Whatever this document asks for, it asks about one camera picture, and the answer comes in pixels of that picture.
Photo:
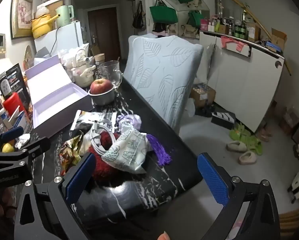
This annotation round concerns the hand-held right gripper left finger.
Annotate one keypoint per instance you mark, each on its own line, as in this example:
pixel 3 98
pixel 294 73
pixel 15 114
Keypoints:
pixel 79 177

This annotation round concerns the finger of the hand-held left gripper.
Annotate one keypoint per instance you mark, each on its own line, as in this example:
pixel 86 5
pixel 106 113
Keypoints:
pixel 37 145
pixel 12 133

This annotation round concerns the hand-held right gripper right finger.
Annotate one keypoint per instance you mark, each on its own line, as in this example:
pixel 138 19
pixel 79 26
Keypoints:
pixel 213 182

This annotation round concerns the red fuzzy sock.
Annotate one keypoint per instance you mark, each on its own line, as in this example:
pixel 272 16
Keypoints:
pixel 102 170

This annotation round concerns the gold candy bag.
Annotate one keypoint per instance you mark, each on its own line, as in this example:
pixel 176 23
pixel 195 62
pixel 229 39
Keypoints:
pixel 69 150

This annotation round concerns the lavender gift box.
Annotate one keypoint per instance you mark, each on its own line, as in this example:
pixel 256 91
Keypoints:
pixel 54 100

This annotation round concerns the silver snack packet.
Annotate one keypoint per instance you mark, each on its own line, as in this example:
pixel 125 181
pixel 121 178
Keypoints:
pixel 99 121

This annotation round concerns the purple tassel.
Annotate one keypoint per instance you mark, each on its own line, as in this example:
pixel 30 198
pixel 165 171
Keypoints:
pixel 159 152

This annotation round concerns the lavender brocade pouch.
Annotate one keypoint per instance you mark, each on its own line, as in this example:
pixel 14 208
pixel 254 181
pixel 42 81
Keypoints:
pixel 130 120

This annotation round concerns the person's left hand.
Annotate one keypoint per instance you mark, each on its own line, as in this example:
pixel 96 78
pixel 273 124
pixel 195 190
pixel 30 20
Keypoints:
pixel 0 206

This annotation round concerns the person's right hand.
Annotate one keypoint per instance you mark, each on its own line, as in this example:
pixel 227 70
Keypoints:
pixel 163 236

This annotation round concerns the white crumpled tissue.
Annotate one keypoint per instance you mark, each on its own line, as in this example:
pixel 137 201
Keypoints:
pixel 23 140

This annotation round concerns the small yellow object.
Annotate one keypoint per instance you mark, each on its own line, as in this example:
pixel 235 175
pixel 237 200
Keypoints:
pixel 7 147

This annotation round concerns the red canister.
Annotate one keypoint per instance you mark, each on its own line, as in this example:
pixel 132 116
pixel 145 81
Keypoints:
pixel 13 102

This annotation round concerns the beige slipper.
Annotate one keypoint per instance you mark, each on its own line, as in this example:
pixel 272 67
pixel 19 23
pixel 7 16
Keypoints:
pixel 247 158
pixel 235 146

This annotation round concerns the black printed foil bag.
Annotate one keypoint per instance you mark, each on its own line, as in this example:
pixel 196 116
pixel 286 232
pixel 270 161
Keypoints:
pixel 13 80

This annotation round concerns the green slipper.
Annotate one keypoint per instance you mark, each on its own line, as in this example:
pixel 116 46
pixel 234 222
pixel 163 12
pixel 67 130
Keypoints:
pixel 237 133
pixel 255 145

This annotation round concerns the black striped shoebox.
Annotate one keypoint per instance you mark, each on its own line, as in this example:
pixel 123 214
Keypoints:
pixel 223 120

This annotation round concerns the woven fan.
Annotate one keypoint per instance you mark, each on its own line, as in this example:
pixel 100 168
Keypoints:
pixel 27 55

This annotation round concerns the metal bowl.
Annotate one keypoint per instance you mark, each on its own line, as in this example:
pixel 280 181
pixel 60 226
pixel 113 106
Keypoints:
pixel 103 98

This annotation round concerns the cream character teapot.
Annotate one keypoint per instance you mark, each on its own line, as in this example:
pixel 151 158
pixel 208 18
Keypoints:
pixel 82 76

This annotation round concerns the grey paper bag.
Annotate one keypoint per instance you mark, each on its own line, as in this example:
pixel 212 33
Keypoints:
pixel 42 55

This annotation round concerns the red apple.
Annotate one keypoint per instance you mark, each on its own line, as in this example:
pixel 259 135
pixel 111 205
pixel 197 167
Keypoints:
pixel 100 86

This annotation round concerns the cardboard box of goods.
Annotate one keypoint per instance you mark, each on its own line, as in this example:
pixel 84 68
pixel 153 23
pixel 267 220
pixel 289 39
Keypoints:
pixel 203 95

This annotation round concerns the clear plastic bag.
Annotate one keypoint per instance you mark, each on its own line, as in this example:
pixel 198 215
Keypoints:
pixel 64 55

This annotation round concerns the glass mug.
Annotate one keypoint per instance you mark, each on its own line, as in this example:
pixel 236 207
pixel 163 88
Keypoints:
pixel 109 72

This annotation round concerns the white cabinet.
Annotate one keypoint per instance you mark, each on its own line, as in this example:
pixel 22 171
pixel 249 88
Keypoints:
pixel 239 80

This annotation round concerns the white refrigerator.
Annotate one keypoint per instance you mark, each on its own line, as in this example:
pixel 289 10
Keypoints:
pixel 64 37

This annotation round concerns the yellow pot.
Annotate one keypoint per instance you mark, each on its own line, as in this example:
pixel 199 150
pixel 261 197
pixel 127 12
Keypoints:
pixel 40 27

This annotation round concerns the leaf-pattern covered chair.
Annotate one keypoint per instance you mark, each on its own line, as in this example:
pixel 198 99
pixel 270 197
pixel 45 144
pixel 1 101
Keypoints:
pixel 162 80
pixel 131 50

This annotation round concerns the framed picture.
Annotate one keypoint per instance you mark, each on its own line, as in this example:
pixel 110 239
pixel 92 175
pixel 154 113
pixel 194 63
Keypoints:
pixel 20 15

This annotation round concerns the crumpled white plastic bag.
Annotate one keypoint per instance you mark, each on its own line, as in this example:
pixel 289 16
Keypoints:
pixel 42 12

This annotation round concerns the green kettle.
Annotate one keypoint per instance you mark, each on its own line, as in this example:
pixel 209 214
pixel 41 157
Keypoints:
pixel 63 16

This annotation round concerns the dark wooden door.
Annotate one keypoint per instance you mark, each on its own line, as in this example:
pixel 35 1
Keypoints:
pixel 102 30

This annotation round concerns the brown cardboard box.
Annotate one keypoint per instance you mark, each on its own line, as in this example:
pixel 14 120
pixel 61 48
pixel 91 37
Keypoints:
pixel 53 6

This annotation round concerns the pink cloth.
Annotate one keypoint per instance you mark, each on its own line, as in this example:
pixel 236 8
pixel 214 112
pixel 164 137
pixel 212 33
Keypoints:
pixel 233 43

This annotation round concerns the beige tote bag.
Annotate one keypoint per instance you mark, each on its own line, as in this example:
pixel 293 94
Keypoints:
pixel 188 31

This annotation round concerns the row of bottles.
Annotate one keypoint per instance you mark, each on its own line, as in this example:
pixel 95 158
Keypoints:
pixel 229 27

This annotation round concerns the open cardboard box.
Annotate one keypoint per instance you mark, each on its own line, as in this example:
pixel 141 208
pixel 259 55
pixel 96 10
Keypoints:
pixel 277 40

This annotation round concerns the black handbag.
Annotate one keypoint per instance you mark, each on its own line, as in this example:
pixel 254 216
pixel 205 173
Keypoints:
pixel 138 17

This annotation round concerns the bamboo pole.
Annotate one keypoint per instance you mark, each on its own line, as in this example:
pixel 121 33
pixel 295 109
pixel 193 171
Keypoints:
pixel 252 15

